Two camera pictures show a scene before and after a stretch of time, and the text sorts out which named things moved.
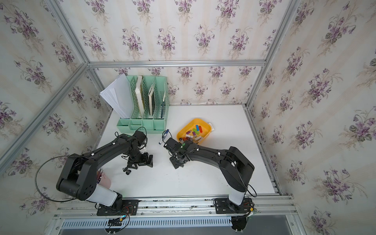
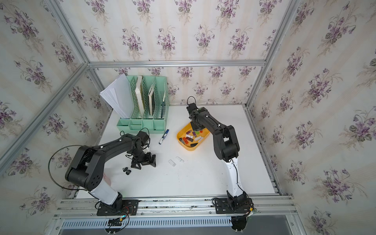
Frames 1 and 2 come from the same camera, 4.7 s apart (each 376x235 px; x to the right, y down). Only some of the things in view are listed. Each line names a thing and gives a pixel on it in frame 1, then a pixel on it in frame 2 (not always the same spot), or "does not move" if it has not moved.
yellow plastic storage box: x=195 y=130 does not move
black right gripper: x=174 y=163 → x=194 y=128
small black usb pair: x=128 y=171 does not move
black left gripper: x=144 y=162 does not move
